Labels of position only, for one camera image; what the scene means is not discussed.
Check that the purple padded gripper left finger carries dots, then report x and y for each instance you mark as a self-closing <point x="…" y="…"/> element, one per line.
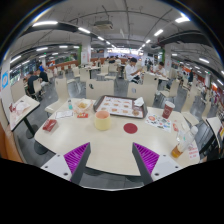
<point x="71" y="165"/>

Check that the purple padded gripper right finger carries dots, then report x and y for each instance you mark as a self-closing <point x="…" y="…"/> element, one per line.
<point x="153" y="166"/>

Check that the red round coaster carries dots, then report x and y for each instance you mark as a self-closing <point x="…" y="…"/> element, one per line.
<point x="130" y="128"/>

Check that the colourful paper placemat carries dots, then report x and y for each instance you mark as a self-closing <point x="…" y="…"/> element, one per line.
<point x="158" y="122"/>

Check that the small red sauce packet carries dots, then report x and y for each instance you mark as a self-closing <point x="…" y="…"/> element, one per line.
<point x="82" y="115"/>

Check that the plastic bottle with orange drink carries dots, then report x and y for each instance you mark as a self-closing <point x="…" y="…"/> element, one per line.
<point x="184" y="142"/>

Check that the red packet on table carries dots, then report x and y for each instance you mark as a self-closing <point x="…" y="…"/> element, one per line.
<point x="49" y="124"/>

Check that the cream yellow cup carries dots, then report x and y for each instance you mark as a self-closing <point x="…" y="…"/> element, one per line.
<point x="102" y="120"/>

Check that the white receipt paper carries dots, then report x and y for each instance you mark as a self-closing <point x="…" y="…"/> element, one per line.
<point x="63" y="114"/>

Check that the paper food wrapper with food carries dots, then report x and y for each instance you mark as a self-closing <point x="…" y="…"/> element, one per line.
<point x="82" y="106"/>

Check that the red paper drink cup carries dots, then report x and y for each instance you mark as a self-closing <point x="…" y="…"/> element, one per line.
<point x="168" y="108"/>

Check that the white crumpled napkin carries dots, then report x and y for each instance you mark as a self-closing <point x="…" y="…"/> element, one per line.
<point x="139" y="102"/>

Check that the dark food tray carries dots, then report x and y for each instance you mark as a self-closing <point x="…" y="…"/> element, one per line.
<point x="120" y="106"/>

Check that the beige chair right back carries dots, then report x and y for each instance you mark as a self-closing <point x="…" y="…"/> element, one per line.
<point x="147" y="92"/>

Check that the beige chair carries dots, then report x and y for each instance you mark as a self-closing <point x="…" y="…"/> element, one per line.
<point x="62" y="93"/>
<point x="96" y="89"/>
<point x="147" y="92"/>

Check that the beige chair middle back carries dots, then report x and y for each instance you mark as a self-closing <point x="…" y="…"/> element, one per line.
<point x="96" y="89"/>

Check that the left side table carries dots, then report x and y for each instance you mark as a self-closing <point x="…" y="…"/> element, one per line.
<point x="21" y="110"/>

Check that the beige chair left back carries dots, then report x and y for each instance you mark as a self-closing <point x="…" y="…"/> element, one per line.
<point x="62" y="93"/>

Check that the man in white shirt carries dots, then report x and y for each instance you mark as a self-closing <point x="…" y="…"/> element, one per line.
<point x="132" y="72"/>

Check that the person in black shirt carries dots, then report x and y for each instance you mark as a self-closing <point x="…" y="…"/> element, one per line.
<point x="30" y="81"/>

